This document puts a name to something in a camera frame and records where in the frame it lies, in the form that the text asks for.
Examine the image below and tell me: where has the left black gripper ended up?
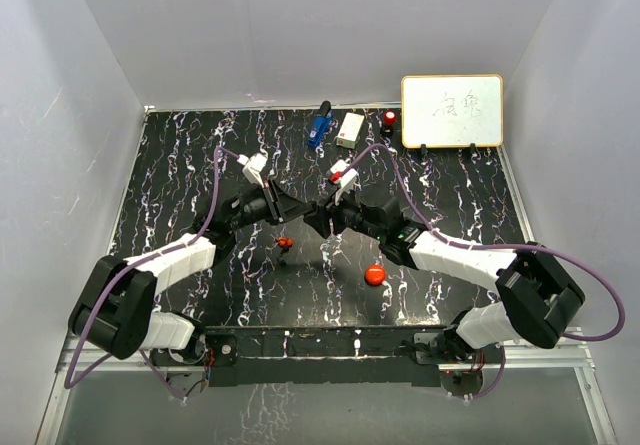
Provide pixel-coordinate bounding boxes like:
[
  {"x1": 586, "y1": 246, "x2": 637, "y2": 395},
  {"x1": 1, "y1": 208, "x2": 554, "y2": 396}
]
[{"x1": 228, "y1": 179, "x2": 313, "y2": 233}]

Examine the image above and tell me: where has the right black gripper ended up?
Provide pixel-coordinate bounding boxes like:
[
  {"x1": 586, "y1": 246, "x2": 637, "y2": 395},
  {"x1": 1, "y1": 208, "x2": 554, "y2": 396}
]
[{"x1": 306, "y1": 184, "x2": 384, "y2": 241}]

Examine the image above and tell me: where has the black earbud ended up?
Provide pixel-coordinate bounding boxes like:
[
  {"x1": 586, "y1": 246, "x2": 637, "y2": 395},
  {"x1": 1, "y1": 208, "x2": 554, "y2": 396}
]
[{"x1": 278, "y1": 248, "x2": 290, "y2": 266}]

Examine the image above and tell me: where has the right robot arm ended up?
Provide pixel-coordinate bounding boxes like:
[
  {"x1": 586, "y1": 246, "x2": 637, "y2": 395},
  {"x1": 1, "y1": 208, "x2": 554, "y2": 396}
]
[{"x1": 304, "y1": 195, "x2": 585, "y2": 362}]

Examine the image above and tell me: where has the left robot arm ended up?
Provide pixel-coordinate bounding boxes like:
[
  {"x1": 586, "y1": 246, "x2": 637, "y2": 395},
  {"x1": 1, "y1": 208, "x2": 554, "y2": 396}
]
[{"x1": 68, "y1": 180, "x2": 315, "y2": 364}]

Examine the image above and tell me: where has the red round case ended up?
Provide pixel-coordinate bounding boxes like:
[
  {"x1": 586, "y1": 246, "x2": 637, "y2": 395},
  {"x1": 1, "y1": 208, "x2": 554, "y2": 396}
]
[{"x1": 364, "y1": 264, "x2": 386, "y2": 287}]

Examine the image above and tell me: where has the red earbud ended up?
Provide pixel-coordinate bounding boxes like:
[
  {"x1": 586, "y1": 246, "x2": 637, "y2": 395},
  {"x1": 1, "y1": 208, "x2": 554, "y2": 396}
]
[{"x1": 276, "y1": 237, "x2": 293, "y2": 248}]

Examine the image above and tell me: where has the blue stapler tool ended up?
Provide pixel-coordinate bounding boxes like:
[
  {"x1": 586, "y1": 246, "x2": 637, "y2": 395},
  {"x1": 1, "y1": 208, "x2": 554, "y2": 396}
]
[{"x1": 307, "y1": 100, "x2": 333, "y2": 148}]

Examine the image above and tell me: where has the white rectangular box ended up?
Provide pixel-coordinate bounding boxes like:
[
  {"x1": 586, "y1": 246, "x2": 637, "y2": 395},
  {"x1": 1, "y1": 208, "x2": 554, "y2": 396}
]
[{"x1": 336, "y1": 112, "x2": 364, "y2": 149}]

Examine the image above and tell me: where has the red cap black bottle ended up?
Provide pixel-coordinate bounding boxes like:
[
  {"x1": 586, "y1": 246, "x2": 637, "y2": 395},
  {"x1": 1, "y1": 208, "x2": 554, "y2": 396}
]
[{"x1": 381, "y1": 110, "x2": 396, "y2": 135}]

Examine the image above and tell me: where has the white dry-erase board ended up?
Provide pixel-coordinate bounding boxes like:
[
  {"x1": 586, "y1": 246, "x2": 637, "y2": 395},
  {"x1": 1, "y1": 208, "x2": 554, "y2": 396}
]
[{"x1": 401, "y1": 74, "x2": 504, "y2": 149}]

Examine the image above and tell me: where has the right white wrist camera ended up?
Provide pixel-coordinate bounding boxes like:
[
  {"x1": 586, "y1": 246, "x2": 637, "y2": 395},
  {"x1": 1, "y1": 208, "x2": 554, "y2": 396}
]
[{"x1": 328, "y1": 159, "x2": 358, "y2": 205}]

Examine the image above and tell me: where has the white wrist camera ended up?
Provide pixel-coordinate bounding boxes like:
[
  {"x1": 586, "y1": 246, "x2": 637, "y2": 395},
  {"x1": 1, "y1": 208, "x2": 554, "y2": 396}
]
[
  {"x1": 237, "y1": 152, "x2": 268, "y2": 187},
  {"x1": 328, "y1": 159, "x2": 358, "y2": 205}
]

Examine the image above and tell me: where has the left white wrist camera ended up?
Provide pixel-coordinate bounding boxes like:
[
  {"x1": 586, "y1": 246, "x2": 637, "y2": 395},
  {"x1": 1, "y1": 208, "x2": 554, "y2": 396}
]
[{"x1": 237, "y1": 152, "x2": 268, "y2": 187}]

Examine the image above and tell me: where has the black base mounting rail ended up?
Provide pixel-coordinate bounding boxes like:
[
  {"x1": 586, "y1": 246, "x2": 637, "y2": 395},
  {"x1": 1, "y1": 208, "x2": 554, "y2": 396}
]
[{"x1": 151, "y1": 325, "x2": 501, "y2": 395}]

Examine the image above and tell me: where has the aluminium frame rail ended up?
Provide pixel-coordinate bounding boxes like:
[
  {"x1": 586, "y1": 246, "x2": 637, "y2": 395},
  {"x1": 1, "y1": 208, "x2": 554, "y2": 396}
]
[{"x1": 38, "y1": 331, "x2": 618, "y2": 444}]

